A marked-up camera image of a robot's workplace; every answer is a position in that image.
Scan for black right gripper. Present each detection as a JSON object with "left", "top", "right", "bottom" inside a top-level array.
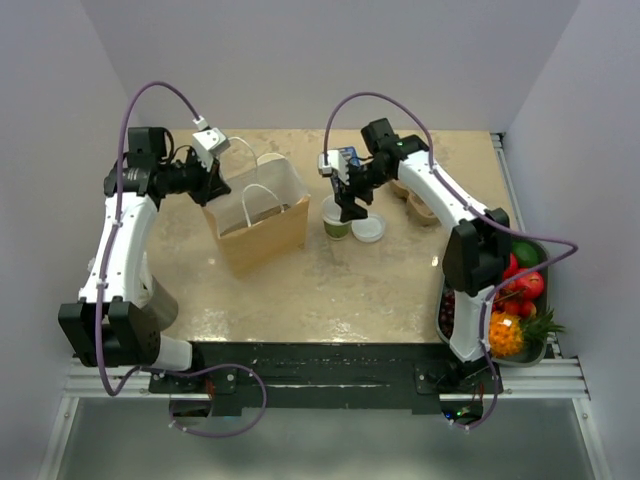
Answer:
[{"left": 335, "top": 161, "right": 393, "bottom": 222}]

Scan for white plastic cup lid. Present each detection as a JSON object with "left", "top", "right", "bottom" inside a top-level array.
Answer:
[{"left": 322, "top": 195, "right": 351, "bottom": 226}]

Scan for green paper cup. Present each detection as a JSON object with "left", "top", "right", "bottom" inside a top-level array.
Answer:
[{"left": 322, "top": 195, "right": 351, "bottom": 241}]

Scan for brown paper bag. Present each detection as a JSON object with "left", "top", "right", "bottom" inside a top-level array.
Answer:
[{"left": 202, "top": 154, "right": 310, "bottom": 278}]

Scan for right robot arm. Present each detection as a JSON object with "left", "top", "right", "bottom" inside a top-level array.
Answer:
[{"left": 317, "top": 118, "right": 512, "bottom": 393}]

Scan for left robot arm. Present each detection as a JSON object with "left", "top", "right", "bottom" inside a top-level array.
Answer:
[{"left": 58, "top": 127, "right": 231, "bottom": 392}]

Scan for blue razor blister pack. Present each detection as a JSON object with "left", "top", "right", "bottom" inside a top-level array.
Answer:
[{"left": 339, "top": 146, "right": 361, "bottom": 166}]

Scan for stack of white lids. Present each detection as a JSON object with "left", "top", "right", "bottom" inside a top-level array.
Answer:
[{"left": 351, "top": 213, "right": 386, "bottom": 243}]

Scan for stacked green paper cups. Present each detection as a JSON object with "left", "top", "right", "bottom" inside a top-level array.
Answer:
[{"left": 256, "top": 152, "right": 285, "bottom": 166}]

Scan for brown pulp cup carrier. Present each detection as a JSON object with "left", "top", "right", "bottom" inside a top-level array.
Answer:
[{"left": 389, "top": 180, "right": 439, "bottom": 227}]

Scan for grey metal cup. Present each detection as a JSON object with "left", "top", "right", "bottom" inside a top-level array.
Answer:
[{"left": 142, "top": 276, "right": 179, "bottom": 331}]

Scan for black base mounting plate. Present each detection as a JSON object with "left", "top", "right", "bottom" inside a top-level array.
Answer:
[{"left": 149, "top": 342, "right": 503, "bottom": 416}]

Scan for green avocado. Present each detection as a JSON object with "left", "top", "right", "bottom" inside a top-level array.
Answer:
[{"left": 512, "top": 241, "right": 541, "bottom": 269}]

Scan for red apple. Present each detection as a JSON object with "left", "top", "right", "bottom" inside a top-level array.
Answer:
[{"left": 507, "top": 272, "right": 545, "bottom": 301}]

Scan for orange pineapple toy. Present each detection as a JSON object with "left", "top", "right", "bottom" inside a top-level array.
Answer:
[{"left": 489, "top": 310, "right": 566, "bottom": 358}]

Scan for grey fruit tray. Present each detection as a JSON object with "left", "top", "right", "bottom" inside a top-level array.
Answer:
[{"left": 436, "top": 239, "right": 549, "bottom": 367}]

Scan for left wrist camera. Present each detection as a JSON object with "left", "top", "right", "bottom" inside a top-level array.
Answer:
[{"left": 192, "top": 116, "right": 230, "bottom": 171}]

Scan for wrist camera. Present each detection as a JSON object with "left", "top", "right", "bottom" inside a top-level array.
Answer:
[
  {"left": 192, "top": 116, "right": 230, "bottom": 171},
  {"left": 317, "top": 150, "right": 350, "bottom": 185}
]

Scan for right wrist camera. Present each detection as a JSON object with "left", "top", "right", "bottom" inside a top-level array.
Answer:
[{"left": 317, "top": 150, "right": 350, "bottom": 185}]

